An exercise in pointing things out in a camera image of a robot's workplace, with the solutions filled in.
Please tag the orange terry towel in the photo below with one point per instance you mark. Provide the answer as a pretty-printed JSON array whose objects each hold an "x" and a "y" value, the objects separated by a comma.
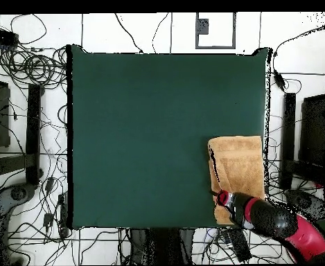
[{"x": 239, "y": 166}]

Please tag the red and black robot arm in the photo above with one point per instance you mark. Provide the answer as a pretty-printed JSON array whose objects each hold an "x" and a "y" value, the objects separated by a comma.
[{"x": 267, "y": 219}]

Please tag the black power brick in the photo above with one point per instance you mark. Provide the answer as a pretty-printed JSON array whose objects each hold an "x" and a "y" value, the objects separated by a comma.
[{"x": 239, "y": 245}]

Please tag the black stand foot with caster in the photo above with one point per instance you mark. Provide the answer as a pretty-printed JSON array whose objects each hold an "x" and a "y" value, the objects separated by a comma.
[
  {"x": 15, "y": 194},
  {"x": 309, "y": 203}
]

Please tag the black floor beam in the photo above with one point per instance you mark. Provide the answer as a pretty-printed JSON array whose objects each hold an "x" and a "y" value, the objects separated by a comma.
[
  {"x": 33, "y": 133},
  {"x": 288, "y": 138}
]

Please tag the dark green table cloth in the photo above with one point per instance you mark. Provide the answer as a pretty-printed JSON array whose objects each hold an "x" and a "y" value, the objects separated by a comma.
[{"x": 117, "y": 110}]

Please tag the black power adapter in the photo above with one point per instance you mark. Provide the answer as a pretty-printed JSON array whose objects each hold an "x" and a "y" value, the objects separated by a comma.
[{"x": 278, "y": 80}]

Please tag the small grey floor box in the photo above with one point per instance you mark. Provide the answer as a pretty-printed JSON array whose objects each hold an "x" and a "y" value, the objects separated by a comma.
[{"x": 202, "y": 26}]

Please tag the black power strip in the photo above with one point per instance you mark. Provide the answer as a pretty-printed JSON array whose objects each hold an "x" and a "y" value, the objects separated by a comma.
[{"x": 1, "y": 37}]

